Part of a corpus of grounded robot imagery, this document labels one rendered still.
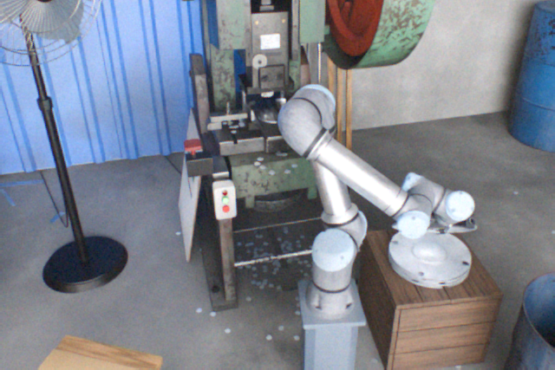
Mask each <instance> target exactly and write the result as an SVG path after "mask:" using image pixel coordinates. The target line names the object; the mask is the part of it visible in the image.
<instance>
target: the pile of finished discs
mask: <svg viewBox="0 0 555 370"><path fill-rule="evenodd" d="M388 258H389V261H390V263H392V264H391V265H392V267H393V268H394V270H395V271H396V272H397V273H398V275H399V276H401V277H402V278H404V279H405V280H407V281H409V282H412V283H415V284H417V285H420V286H423V287H428V288H437V289H441V288H443V287H442V286H444V287H445V288H448V287H453V286H455V285H458V284H460V283H461V282H463V281H464V280H465V279H466V277H467V275H468V272H469V269H470V265H471V255H470V252H469V250H468V248H467V247H466V245H465V244H464V243H463V242H462V241H460V240H459V239H458V238H456V237H455V236H454V235H452V234H450V233H447V232H446V233H445V234H440V232H437V233H436V232H425V233H424V235H422V237H420V238H416V239H411V238H406V237H404V236H403V235H402V234H401V233H400V232H397V233H396V234H395V236H394V237H393V238H392V242H390V245H389V250H388Z"/></svg>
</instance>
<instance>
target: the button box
mask: <svg viewBox="0 0 555 370"><path fill-rule="evenodd" d="M165 157H166V158H167V160H168V161H169V162H170V163H171V161H170V160H169V158H168V157H167V156H166V155H165ZM171 165H172V166H173V167H174V168H175V169H176V170H177V171H178V172H180V173H181V174H183V173H182V172H181V171H180V170H178V169H177V168H176V167H175V166H174V165H173V164H172V163H171ZM200 185H201V187H202V190H203V192H204V195H205V199H206V193H205V190H204V188H203V186H202V184H200ZM223 190H227V191H228V193H227V195H226V196H228V198H229V203H227V204H223V203H222V197H223V196H225V195H223V194H222V191H223ZM212 193H213V203H214V211H215V215H216V230H217V231H218V235H217V236H216V231H215V229H214V225H213V221H212V215H211V212H210V208H209V205H208V202H207V199H206V204H207V208H208V211H209V215H210V219H211V222H212V228H213V231H214V236H215V239H216V242H218V244H220V241H219V220H220V219H225V218H230V217H235V216H236V205H235V191H234V186H233V183H232V181H231V180H226V181H220V182H214V183H213V184H212ZM224 205H229V206H230V210H229V211H228V212H223V209H222V208H223V206H224Z"/></svg>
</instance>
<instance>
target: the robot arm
mask: <svg viewBox="0 0 555 370"><path fill-rule="evenodd" d="M335 106H336V103H335V98H334V96H333V94H332V93H330V92H329V91H328V90H327V89H326V88H323V87H321V85H318V84H309V85H306V87H304V88H301V89H300V90H298V91H297V92H296V93H295V95H294V96H292V97H291V98H290V99H289V100H288V101H287V102H286V103H285V104H284V106H283V107H282V108H281V110H280V112H279V115H278V127H279V130H280V133H281V134H282V136H283V137H284V139H285V140H286V143H287V144H288V145H289V146H290V147H291V148H292V149H294V150H295V151H296V152H298V153H299V154H300V155H302V156H303V157H304V158H306V160H308V161H309V162H310V167H312V170H313V172H314V176H315V180H316V182H317V188H318V190H319V194H320V198H321V201H322V204H323V212H322V214H321V219H322V221H323V227H324V231H322V232H320V234H319V235H318V236H317V237H316V239H315V241H314V244H313V248H312V256H313V264H312V279H311V281H310V284H309V286H308V288H307V289H306V294H305V302H306V305H307V307H308V309H309V310H310V311H311V313H313V314H314V315H316V316H318V317H321V318H324V319H329V320H335V319H341V318H343V317H345V316H347V315H348V314H349V312H350V311H352V310H353V308H354V307H355V301H356V297H355V293H354V290H353V287H352V284H351V274H352V266H353V262H354V261H355V258H356V254H357V251H358V250H359V247H360V245H361V242H362V240H363V239H364V236H365V232H366V227H367V224H366V219H365V217H364V215H363V213H362V212H361V211H359V210H358V208H357V206H356V205H355V204H352V203H351V201H350V197H349V193H348V191H347V187H346V185H349V186H350V187H351V188H353V189H354V190H355V191H357V192H359V193H360V194H361V195H363V197H364V198H366V199H367V200H368V201H370V202H371V203H373V204H374V205H376V206H377V207H378V208H380V209H381V210H382V211H384V212H385V213H388V214H389V215H390V216H391V217H392V218H393V219H394V220H395V221H397V228H398V230H399V232H400V233H401V234H402V235H403V236H404V237H406V238H411V239H416V238H420V237H422V235H424V233H425V232H426V230H435V231H439V232H440V234H445V233H446V232H447V230H449V229H450V227H452V226H454V227H459V228H464V229H474V228H475V215H474V214H472V213H473V210H474V201H473V198H472V197H471V195H469V194H467V193H466V192H463V191H451V190H449V189H448V188H444V187H442V186H440V185H437V184H436V183H434V182H432V181H430V180H428V179H425V178H424V177H423V176H420V175H418V174H415V173H413V172H411V173H409V174H408V175H407V177H405V179H404V181H403V183H402V186H401V188H400V187H399V186H397V185H396V184H394V183H393V182H392V181H390V180H389V179H386V177H385V176H383V175H382V174H381V173H379V172H378V171H377V170H376V169H375V168H373V167H372V166H370V165H369V164H366V163H365V162H364V161H362V159H361V158H359V157H358V156H356V155H355V154H354V153H353V152H351V151H350V150H348V149H347V148H345V147H344V146H342V145H341V144H339V143H338V142H337V140H335V139H334V137H333V133H334V132H335V131H336V124H335V120H334V116H333V113H334V111H335Z"/></svg>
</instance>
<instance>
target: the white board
mask: <svg viewBox="0 0 555 370"><path fill-rule="evenodd" d="M196 138H197V139H200V142H201V146H202V147H201V149H200V150H196V151H195V152H204V151H205V148H204V145H203V142H202V138H201V134H200V131H199V128H198V125H197V121H196V118H195V114H194V111H193V108H192V107H191V109H190V116H189V124H188V131H187V138H186V139H187V140H189V139H196ZM201 177H202V176H195V177H188V175H187V170H186V155H185V160H184V167H183V174H182V182H181V189H180V203H179V207H180V219H181V225H182V231H183V238H184V244H185V250H186V262H187V263H189V259H190V252H191V246H192V240H193V227H194V221H195V214H196V208H197V202H198V195H199V189H200V184H201Z"/></svg>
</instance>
